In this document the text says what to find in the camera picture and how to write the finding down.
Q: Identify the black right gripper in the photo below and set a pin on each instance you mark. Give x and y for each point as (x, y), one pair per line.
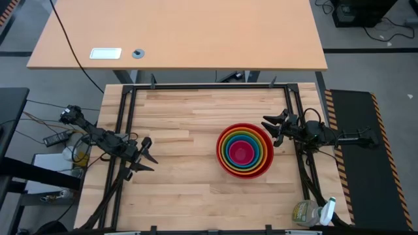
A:
(295, 129)

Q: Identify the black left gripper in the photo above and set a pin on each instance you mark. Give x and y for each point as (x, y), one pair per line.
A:
(130, 151)

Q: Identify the orange bowl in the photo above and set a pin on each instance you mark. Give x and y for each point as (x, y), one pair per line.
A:
(245, 128)

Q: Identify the yellow bowl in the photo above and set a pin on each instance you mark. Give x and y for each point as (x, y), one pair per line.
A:
(245, 131)

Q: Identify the lime green bowl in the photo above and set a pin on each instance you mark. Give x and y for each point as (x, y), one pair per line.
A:
(245, 133)

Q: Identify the teal bowl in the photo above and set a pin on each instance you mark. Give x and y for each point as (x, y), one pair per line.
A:
(245, 137)

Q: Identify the pink bowl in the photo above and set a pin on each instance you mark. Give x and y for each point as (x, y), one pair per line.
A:
(241, 153)

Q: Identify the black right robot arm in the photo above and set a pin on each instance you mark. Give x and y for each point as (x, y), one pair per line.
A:
(343, 138)

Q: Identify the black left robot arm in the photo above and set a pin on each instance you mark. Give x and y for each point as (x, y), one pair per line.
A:
(98, 135)

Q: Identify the nested rainbow bowls stack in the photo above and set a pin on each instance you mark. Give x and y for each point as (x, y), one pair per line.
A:
(245, 176)

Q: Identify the black power strip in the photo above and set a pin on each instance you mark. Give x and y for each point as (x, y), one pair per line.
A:
(230, 76)

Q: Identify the black power adapter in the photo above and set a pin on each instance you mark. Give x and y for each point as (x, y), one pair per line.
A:
(56, 138)

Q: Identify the clear spray bottle white nozzle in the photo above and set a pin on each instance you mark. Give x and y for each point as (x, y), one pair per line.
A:
(308, 213)

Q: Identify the white board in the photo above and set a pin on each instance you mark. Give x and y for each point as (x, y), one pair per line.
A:
(49, 163)

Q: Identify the black mat with hazard stripes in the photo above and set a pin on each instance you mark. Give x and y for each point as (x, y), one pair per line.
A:
(356, 182)

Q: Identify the white rectangular tray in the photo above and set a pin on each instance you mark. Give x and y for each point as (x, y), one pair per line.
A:
(105, 53)

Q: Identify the light wooden desk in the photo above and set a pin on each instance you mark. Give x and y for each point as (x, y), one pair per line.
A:
(196, 32)

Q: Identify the black computer case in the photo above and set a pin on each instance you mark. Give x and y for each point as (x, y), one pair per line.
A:
(362, 13)

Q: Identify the black side table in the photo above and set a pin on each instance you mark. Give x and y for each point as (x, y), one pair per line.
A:
(9, 117)

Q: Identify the black aluminium table frame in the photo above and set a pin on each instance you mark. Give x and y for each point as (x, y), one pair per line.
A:
(209, 86)

